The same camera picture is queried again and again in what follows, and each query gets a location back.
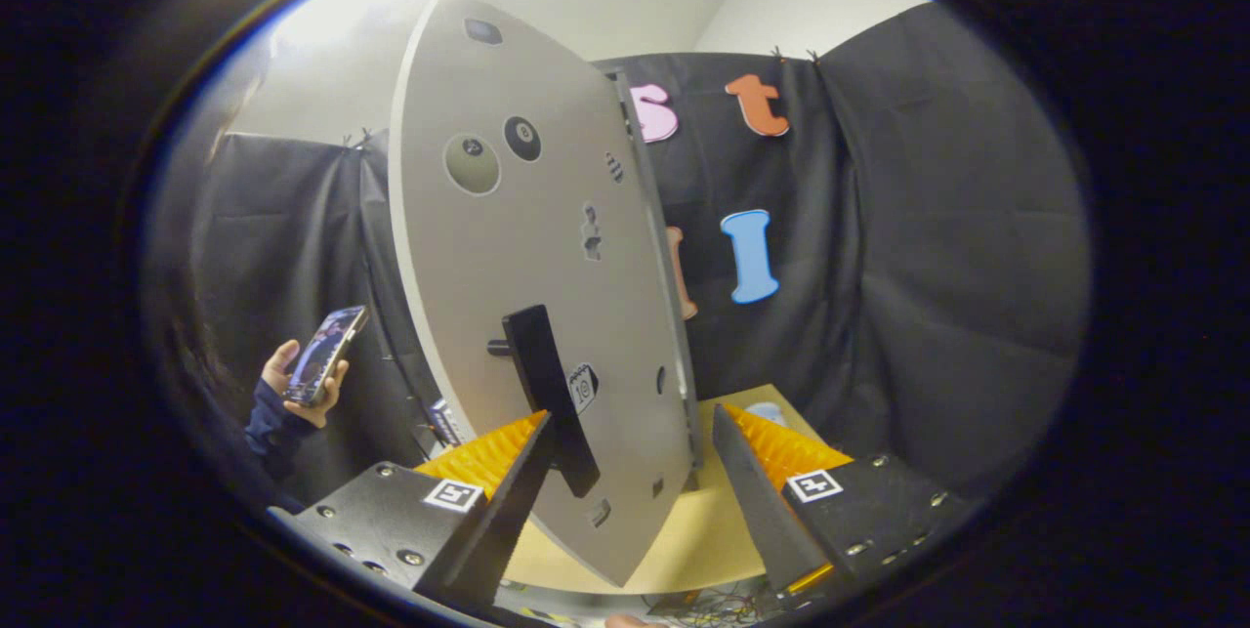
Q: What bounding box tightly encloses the black backdrop cloth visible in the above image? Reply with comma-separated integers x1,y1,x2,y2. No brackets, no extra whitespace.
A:
190,3,1093,502

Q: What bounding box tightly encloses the black door handle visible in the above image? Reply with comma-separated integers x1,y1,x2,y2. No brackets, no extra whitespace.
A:
486,304,602,499

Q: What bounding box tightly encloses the dark grey cabinet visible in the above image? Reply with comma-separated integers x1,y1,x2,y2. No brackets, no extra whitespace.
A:
601,64,706,492

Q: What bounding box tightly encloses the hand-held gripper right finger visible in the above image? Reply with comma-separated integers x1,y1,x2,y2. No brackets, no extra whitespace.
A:
711,403,973,605

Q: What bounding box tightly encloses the tangle of cables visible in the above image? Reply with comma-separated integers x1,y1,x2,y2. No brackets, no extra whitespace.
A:
674,581,777,627

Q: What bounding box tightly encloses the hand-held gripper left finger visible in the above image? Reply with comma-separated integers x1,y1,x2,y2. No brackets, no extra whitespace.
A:
269,410,556,612

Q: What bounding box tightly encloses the white cabinet door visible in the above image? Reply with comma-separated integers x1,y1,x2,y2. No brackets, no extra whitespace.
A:
389,0,699,588

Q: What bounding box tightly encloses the smartphone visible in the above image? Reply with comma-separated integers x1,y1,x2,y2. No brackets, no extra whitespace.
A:
285,305,370,408

